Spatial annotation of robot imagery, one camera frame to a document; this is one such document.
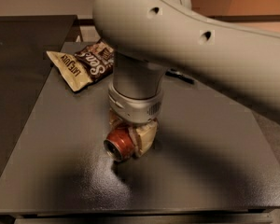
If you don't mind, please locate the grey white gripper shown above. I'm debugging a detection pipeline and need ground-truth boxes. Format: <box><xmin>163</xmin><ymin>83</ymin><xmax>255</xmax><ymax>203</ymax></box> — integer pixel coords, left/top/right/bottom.
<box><xmin>108</xmin><ymin>84</ymin><xmax>163</xmax><ymax>157</ymax></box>

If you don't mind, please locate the dark side table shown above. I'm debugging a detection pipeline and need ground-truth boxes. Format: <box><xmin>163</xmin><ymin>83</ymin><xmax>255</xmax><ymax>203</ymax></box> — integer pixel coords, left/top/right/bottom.
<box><xmin>0</xmin><ymin>15</ymin><xmax>81</xmax><ymax>176</ymax></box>

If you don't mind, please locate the brown and cream chip bag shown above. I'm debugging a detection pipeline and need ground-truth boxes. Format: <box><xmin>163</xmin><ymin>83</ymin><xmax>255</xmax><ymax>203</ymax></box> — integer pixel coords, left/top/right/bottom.
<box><xmin>47</xmin><ymin>39</ymin><xmax>114</xmax><ymax>92</ymax></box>

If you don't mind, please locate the red coke can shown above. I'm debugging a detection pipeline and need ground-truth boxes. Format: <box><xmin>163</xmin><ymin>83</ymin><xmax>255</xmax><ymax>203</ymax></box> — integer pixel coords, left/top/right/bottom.
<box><xmin>104</xmin><ymin>128</ymin><xmax>135</xmax><ymax>162</ymax></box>

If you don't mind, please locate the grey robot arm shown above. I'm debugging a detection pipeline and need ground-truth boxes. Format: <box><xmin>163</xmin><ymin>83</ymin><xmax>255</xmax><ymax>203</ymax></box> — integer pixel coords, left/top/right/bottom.
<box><xmin>92</xmin><ymin>0</ymin><xmax>280</xmax><ymax>125</ymax></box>

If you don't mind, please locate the dark blue chip bag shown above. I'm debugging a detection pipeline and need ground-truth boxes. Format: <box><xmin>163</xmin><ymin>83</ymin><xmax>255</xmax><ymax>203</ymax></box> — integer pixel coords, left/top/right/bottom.
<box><xmin>165</xmin><ymin>69</ymin><xmax>194</xmax><ymax>85</ymax></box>

